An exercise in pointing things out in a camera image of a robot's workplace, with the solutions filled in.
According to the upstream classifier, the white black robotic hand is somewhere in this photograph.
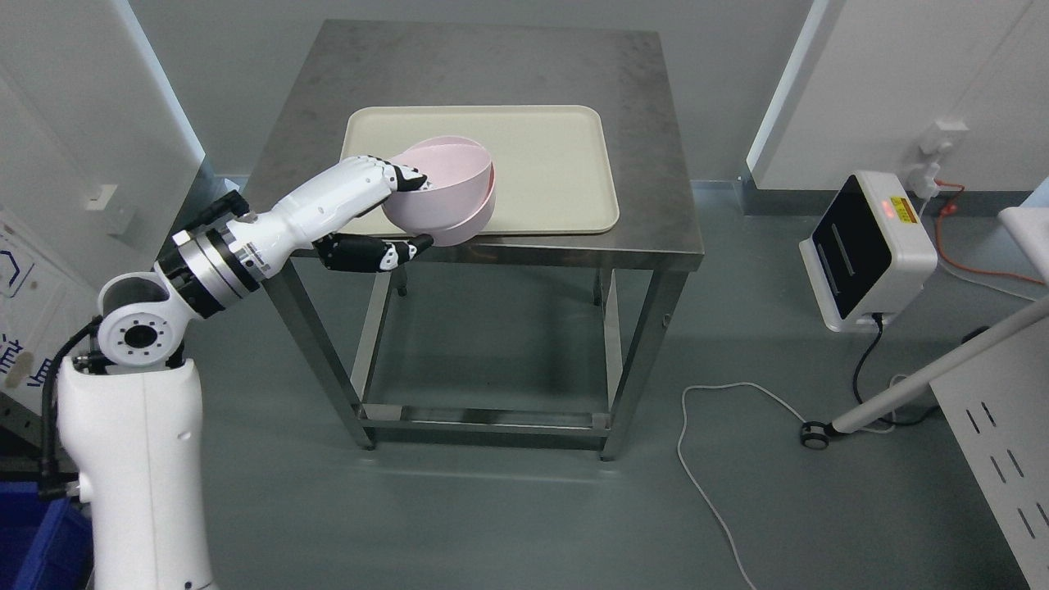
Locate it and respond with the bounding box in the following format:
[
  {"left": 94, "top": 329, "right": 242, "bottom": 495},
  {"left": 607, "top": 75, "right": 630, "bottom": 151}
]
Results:
[{"left": 226, "top": 156, "right": 427, "bottom": 279}]

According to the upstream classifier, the pink bowl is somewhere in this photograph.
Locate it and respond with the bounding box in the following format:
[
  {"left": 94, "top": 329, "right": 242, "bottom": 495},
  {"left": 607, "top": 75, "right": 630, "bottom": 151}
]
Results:
[
  {"left": 382, "top": 136, "right": 495, "bottom": 232},
  {"left": 408, "top": 184, "right": 496, "bottom": 247}
]

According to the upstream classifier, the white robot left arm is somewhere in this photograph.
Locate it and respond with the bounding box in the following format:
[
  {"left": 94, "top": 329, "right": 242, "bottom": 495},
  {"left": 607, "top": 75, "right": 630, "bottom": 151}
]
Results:
[{"left": 38, "top": 192, "right": 346, "bottom": 589}]

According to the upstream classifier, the beige plastic tray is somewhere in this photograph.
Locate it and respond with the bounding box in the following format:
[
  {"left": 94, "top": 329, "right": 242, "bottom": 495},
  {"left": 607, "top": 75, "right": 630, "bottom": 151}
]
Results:
[{"left": 341, "top": 105, "right": 620, "bottom": 236}]

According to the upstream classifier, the white sign board blue text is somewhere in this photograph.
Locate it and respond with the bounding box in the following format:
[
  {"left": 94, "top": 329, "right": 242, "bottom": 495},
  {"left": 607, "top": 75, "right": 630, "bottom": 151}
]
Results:
[{"left": 1, "top": 211, "right": 79, "bottom": 415}]

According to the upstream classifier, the stainless steel table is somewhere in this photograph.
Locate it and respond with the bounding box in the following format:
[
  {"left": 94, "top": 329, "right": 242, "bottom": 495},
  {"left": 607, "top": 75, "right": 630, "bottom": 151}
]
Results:
[{"left": 247, "top": 20, "right": 704, "bottom": 461}]

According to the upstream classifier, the blue crate on floor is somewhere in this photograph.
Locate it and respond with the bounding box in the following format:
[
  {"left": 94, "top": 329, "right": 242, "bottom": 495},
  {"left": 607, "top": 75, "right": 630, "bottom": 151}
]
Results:
[{"left": 1, "top": 482, "right": 93, "bottom": 589}]

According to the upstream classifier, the white stand leg with caster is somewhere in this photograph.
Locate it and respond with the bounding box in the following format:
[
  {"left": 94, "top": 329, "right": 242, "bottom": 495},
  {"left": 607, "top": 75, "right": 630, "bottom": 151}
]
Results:
[{"left": 799, "top": 296, "right": 1048, "bottom": 451}]

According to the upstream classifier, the white black box device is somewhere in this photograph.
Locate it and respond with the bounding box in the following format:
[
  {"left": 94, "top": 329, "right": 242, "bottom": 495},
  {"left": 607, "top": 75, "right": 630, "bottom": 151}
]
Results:
[{"left": 799, "top": 170, "right": 939, "bottom": 333}]

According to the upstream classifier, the white perforated panel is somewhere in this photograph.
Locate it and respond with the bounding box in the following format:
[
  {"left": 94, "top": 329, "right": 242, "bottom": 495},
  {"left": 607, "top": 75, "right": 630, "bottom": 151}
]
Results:
[{"left": 930, "top": 319, "right": 1048, "bottom": 589}]

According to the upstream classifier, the white wall switch box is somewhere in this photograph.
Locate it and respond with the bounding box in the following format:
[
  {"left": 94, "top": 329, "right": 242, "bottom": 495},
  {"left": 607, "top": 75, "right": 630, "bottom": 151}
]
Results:
[{"left": 84, "top": 184, "right": 136, "bottom": 238}]

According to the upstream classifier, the white floor cable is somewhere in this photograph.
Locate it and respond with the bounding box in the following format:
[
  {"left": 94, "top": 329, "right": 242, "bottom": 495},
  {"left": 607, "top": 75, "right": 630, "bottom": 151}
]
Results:
[{"left": 677, "top": 374, "right": 909, "bottom": 590}]

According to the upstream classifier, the white wall socket plug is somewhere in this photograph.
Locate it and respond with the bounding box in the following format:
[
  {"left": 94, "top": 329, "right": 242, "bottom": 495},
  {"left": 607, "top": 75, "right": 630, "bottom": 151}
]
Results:
[{"left": 906, "top": 119, "right": 968, "bottom": 202}]

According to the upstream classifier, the orange cable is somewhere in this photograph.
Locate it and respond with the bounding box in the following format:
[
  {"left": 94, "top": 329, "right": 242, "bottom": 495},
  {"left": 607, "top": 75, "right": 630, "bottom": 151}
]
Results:
[{"left": 934, "top": 180, "right": 1046, "bottom": 286}]

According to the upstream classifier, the black power cable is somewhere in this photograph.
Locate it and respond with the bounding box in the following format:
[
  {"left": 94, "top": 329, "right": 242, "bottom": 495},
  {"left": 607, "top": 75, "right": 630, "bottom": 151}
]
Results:
[{"left": 852, "top": 315, "right": 992, "bottom": 427}]

